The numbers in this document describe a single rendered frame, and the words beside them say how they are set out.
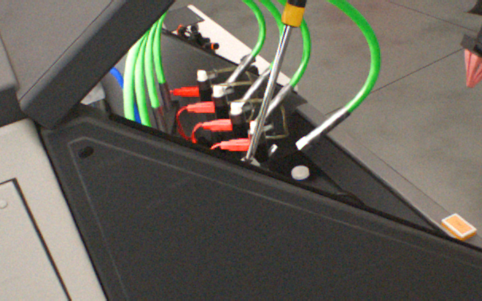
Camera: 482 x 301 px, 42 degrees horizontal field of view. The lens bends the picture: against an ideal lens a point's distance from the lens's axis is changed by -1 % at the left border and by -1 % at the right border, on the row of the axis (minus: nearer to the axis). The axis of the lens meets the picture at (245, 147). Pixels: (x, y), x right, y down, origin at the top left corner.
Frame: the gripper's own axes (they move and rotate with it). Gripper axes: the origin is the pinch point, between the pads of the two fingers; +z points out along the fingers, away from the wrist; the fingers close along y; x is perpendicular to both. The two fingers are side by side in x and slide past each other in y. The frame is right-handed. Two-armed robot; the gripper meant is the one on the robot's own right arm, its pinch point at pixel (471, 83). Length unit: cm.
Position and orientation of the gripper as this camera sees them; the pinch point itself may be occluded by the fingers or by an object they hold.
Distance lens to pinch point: 142.6
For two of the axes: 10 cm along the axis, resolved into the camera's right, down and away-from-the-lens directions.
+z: -2.6, 8.6, 4.3
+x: 9.3, 1.0, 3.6
